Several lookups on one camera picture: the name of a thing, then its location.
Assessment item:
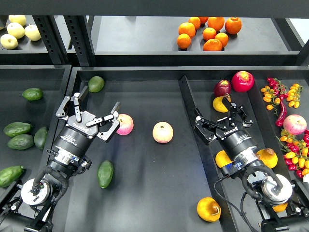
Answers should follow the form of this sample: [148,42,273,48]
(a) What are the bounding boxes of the orange centre right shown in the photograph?
[215,32,229,48]

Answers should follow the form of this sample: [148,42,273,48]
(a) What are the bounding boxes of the red chili pepper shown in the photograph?
[275,101,287,127]

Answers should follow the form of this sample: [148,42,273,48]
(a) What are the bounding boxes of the orange back centre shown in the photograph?
[207,17,225,31]

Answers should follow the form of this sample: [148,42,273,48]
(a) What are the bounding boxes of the cherry tomato bunch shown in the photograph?
[260,77,303,116]
[277,129,309,179]

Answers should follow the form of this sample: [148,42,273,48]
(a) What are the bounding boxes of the green avocado tray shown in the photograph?
[97,160,114,189]

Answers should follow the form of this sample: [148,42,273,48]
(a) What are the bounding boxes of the upper cherry tomato bunch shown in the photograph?
[260,77,303,116]

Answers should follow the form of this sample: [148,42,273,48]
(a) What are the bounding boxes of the orange front left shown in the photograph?
[177,33,191,49]

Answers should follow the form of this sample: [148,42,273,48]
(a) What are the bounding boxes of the big red apple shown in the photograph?
[231,71,255,92]

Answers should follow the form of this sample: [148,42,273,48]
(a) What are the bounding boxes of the black centre tray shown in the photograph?
[30,66,309,232]

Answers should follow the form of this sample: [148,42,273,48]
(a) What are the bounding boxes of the yellow pear left row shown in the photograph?
[215,150,232,168]

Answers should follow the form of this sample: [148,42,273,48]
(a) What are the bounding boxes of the pale pink apple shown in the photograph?
[153,121,174,144]

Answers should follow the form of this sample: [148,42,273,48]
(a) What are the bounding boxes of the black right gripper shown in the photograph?
[194,97,257,161]

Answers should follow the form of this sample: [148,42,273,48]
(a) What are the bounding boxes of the black shelf post centre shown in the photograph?
[64,15,97,67]

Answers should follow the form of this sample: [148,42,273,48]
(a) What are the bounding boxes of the yellow apple shelf front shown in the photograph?
[0,34,18,50]

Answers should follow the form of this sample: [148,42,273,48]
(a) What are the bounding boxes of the black left tray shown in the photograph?
[0,65,71,183]

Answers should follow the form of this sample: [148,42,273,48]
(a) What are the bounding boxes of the yellow pear tray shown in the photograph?
[197,197,221,222]

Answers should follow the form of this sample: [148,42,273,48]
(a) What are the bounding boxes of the orange right with stem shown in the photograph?
[225,17,242,35]

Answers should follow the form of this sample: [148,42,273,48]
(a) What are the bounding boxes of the purple red onion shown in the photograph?
[213,79,231,97]

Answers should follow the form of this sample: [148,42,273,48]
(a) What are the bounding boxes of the black tray divider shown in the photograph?
[178,75,238,232]

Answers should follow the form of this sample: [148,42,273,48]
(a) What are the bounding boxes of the yellow apple shelf middle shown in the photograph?
[7,22,25,39]

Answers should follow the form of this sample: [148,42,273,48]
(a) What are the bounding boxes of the yellow pear near onion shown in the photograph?
[212,96,228,113]

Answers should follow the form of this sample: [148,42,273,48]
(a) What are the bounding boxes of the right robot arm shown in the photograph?
[194,97,309,232]

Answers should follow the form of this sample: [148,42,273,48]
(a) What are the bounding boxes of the pink apple right tray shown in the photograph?
[283,114,307,135]

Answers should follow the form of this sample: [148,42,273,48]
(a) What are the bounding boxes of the lower cherry tomato bunch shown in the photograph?
[277,129,309,179]

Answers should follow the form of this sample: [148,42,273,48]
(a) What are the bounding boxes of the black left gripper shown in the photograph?
[53,86,120,162]

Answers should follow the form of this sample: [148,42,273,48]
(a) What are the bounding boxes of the black shelf post left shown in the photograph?
[32,15,69,65]

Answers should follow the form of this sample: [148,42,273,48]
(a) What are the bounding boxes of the yellow pear right row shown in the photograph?
[256,148,278,169]

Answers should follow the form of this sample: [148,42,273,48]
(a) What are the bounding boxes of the black tray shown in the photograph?
[30,66,309,232]
[0,65,71,183]

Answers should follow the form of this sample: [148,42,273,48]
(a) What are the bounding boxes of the yellow pear row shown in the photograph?
[215,150,232,168]
[256,148,278,169]

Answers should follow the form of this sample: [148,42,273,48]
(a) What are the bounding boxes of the yellow pear lower right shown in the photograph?
[272,203,288,213]

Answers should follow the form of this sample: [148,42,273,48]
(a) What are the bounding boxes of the pink red apple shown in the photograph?
[116,114,134,136]

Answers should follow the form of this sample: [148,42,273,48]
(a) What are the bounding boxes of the black shelf post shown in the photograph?
[32,15,69,65]
[64,15,97,67]

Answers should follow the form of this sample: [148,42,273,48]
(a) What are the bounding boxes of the yellow apple shelf right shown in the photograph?
[25,25,42,42]

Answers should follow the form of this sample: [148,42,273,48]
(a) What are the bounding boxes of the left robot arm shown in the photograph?
[0,86,120,232]

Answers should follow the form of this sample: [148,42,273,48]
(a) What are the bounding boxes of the round avocado left tray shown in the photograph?
[22,87,44,101]

